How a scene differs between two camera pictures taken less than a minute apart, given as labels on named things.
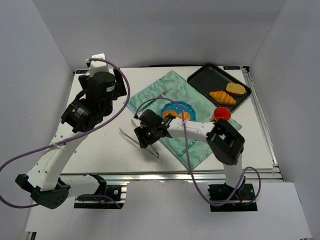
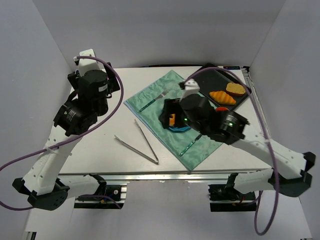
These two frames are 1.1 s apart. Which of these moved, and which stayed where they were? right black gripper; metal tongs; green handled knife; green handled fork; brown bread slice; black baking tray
Moved: right black gripper; metal tongs
Stayed: green handled knife; black baking tray; brown bread slice; green handled fork
